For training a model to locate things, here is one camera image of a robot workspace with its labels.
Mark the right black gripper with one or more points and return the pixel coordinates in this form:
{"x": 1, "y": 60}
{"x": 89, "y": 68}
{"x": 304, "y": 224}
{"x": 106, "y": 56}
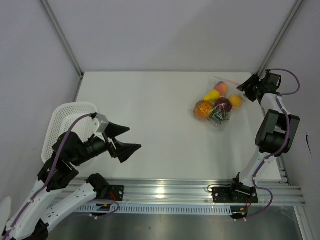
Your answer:
{"x": 254, "y": 79}

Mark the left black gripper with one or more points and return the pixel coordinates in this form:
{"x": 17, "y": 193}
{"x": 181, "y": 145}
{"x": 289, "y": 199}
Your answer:
{"x": 123, "y": 150}

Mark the red toy apple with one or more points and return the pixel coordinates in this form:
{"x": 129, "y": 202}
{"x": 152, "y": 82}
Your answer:
{"x": 223, "y": 105}

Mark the pink orange toy peach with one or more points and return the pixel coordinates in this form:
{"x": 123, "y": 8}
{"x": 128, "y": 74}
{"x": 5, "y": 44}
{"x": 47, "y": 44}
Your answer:
{"x": 222, "y": 88}

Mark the clear zip top bag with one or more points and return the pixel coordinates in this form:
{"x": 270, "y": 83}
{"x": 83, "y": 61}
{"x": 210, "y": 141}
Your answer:
{"x": 209, "y": 86}

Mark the yellow toy pear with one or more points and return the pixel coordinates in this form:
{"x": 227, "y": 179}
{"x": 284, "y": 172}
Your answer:
{"x": 212, "y": 96}

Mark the orange toy pineapple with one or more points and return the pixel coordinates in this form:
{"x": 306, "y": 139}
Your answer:
{"x": 205, "y": 110}

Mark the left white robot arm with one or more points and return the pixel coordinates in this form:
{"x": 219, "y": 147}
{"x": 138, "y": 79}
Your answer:
{"x": 37, "y": 217}

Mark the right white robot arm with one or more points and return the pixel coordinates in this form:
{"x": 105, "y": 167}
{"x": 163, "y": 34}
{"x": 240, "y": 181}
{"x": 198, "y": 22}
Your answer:
{"x": 274, "y": 137}

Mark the white perforated plastic basket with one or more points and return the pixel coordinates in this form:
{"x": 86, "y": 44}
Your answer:
{"x": 62, "y": 118}

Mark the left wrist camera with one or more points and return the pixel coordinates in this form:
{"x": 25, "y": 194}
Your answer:
{"x": 98, "y": 124}

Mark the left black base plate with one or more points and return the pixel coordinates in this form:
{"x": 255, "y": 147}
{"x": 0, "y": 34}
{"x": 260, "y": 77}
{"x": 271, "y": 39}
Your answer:
{"x": 115, "y": 191}

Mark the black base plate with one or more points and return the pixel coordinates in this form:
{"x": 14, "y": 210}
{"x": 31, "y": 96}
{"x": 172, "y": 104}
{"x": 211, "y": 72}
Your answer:
{"x": 240, "y": 195}
{"x": 115, "y": 191}

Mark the right aluminium frame post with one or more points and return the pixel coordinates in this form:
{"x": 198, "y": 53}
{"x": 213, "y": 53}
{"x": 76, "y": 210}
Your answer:
{"x": 282, "y": 33}

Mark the aluminium frame post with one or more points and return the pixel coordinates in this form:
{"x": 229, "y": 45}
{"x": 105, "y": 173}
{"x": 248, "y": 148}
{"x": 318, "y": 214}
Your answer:
{"x": 282, "y": 33}
{"x": 52, "y": 19}

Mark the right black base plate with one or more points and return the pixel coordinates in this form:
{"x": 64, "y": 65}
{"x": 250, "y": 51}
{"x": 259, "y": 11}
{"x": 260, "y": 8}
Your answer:
{"x": 240, "y": 195}

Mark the aluminium mounting rail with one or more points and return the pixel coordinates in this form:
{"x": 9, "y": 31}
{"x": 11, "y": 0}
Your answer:
{"x": 194, "y": 192}

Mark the white slotted cable duct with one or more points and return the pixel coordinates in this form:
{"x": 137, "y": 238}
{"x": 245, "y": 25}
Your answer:
{"x": 158, "y": 209}

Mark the left aluminium frame post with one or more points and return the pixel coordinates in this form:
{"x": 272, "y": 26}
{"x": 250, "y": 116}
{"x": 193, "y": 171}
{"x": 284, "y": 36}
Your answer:
{"x": 52, "y": 19}

